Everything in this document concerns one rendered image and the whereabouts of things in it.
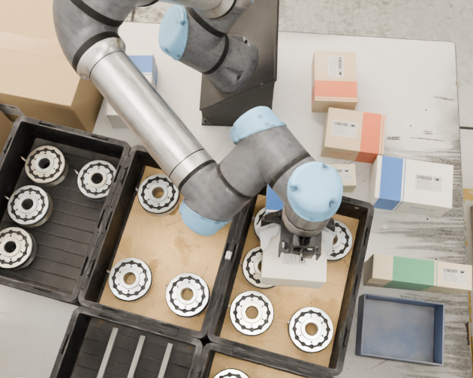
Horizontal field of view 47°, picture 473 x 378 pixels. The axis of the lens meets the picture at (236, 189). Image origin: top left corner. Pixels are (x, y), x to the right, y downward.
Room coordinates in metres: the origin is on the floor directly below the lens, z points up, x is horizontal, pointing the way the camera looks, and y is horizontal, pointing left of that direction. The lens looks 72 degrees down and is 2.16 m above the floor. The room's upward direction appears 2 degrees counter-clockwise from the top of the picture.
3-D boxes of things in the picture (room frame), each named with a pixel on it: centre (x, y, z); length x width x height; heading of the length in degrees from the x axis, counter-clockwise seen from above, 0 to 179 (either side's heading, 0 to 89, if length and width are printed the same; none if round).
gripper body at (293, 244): (0.22, -0.11, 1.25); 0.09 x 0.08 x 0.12; 173
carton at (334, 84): (0.78, -0.29, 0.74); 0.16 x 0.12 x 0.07; 176
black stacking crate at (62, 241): (0.38, 0.45, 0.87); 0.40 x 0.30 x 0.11; 163
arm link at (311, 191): (0.23, -0.11, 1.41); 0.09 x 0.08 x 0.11; 35
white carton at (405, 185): (0.45, -0.47, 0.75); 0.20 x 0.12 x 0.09; 79
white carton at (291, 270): (0.25, -0.11, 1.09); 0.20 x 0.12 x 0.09; 173
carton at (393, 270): (0.21, -0.45, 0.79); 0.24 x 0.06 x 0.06; 81
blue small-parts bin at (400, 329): (0.08, -0.40, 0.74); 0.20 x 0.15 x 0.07; 80
